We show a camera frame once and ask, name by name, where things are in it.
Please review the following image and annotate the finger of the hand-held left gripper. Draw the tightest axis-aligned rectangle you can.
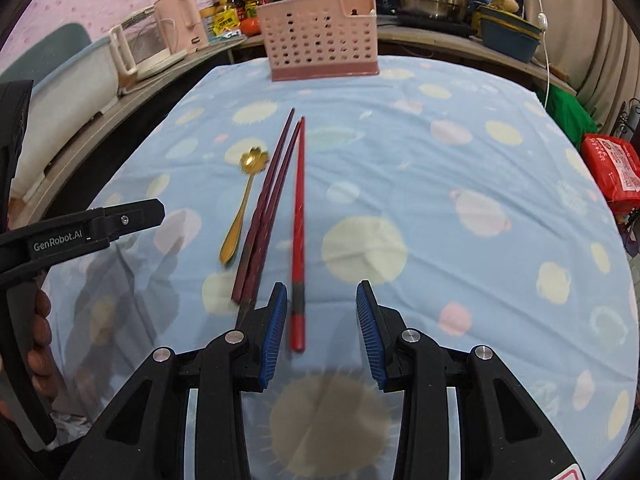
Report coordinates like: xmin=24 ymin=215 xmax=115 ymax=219
xmin=0 ymin=198 xmax=166 ymax=288

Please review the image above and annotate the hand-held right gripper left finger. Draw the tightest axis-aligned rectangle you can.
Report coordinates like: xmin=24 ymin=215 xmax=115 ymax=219
xmin=60 ymin=282 xmax=289 ymax=480

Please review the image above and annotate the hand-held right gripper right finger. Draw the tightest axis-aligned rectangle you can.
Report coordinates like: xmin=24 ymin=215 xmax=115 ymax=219
xmin=356 ymin=280 xmax=586 ymax=480

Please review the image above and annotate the dark red chopstick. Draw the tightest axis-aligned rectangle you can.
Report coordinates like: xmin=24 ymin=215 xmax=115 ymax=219
xmin=237 ymin=120 xmax=304 ymax=333
xmin=231 ymin=108 xmax=296 ymax=305

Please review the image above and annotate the gold flower spoon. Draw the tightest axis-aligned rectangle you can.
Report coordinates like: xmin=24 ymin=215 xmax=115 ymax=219
xmin=219 ymin=147 xmax=271 ymax=267

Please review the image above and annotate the pink perforated utensil basket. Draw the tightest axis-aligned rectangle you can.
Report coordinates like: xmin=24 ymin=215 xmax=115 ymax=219
xmin=256 ymin=0 xmax=382 ymax=82

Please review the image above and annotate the person's left hand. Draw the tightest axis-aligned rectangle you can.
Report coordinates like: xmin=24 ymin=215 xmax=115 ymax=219
xmin=26 ymin=289 xmax=53 ymax=377

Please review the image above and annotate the blue printed tablecloth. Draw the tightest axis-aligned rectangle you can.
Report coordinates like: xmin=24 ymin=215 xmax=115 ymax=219
xmin=37 ymin=52 xmax=640 ymax=480

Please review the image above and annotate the glass kettle with white base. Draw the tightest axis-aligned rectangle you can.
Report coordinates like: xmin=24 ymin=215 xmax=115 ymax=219
xmin=109 ymin=7 xmax=188 ymax=92

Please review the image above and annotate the pink electric kettle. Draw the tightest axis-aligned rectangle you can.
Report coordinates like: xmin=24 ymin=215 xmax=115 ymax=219
xmin=155 ymin=0 xmax=210 ymax=53

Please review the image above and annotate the dark bottle with yellow label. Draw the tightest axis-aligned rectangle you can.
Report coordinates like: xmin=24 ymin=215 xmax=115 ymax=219
xmin=215 ymin=0 xmax=246 ymax=31

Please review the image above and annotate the red plastic bag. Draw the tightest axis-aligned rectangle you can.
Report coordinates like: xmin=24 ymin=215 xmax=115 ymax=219
xmin=580 ymin=133 xmax=640 ymax=213

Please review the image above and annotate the green cloth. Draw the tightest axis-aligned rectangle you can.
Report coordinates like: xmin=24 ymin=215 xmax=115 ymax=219
xmin=545 ymin=85 xmax=601 ymax=136

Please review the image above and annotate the black induction cooker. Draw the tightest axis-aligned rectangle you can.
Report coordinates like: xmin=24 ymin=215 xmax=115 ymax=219
xmin=395 ymin=12 xmax=481 ymax=37

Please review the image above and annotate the dark blue storage bin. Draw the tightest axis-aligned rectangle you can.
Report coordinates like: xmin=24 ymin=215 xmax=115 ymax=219
xmin=472 ymin=4 xmax=543 ymax=63

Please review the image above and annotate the black metal rack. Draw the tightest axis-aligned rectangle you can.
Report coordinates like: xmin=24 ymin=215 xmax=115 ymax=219
xmin=612 ymin=100 xmax=640 ymax=156

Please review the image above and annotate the beige curtain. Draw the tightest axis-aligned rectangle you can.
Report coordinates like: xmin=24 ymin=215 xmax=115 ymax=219
xmin=517 ymin=0 xmax=640 ymax=131

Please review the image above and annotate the white hanging cable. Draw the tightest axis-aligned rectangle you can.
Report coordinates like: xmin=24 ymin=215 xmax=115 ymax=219
xmin=530 ymin=0 xmax=553 ymax=106

